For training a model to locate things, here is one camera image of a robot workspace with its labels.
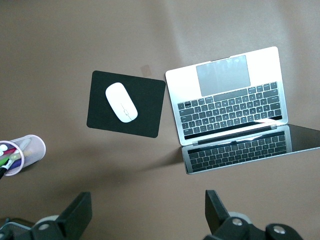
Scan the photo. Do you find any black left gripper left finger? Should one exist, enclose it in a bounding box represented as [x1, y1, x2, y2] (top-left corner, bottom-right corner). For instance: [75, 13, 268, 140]
[30, 191, 93, 240]

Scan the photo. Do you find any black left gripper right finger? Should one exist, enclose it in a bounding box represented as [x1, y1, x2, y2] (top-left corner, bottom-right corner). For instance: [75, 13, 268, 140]
[203, 189, 303, 240]

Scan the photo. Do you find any silver laptop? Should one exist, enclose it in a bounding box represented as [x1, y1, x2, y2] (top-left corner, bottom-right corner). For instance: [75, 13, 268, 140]
[164, 46, 320, 175]

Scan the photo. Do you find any black marker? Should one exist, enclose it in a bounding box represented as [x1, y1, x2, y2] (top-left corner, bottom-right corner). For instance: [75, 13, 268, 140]
[0, 161, 13, 180]

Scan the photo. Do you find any green marker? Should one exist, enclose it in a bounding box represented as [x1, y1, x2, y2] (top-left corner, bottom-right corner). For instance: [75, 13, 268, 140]
[0, 153, 19, 168]

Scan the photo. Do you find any pink mesh pen cup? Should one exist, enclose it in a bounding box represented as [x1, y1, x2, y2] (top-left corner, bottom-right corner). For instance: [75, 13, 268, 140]
[0, 134, 47, 177]

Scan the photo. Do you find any white computer mouse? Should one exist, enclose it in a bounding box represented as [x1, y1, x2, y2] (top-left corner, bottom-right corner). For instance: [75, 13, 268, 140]
[105, 82, 139, 123]

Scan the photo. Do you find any black mouse pad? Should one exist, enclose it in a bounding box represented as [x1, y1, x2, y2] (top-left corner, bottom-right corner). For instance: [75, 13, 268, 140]
[86, 70, 167, 139]

